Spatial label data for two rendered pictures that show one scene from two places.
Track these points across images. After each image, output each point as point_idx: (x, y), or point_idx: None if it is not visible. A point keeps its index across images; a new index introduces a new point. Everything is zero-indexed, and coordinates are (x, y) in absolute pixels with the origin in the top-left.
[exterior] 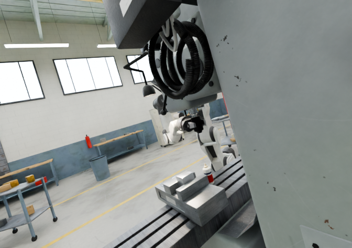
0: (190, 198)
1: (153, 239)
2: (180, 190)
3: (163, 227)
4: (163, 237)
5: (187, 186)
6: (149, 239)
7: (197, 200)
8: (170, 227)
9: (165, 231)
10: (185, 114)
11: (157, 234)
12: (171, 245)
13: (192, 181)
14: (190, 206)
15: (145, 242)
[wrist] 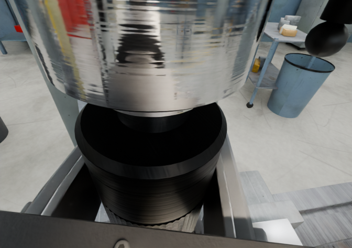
0: (262, 202)
1: (334, 226)
2: (289, 205)
3: (319, 243)
4: (313, 217)
5: (271, 203)
6: (344, 234)
7: (249, 186)
8: (303, 230)
9: (312, 227)
10: (337, 17)
11: (329, 233)
12: (296, 192)
13: (252, 214)
14: (265, 184)
15: (349, 231)
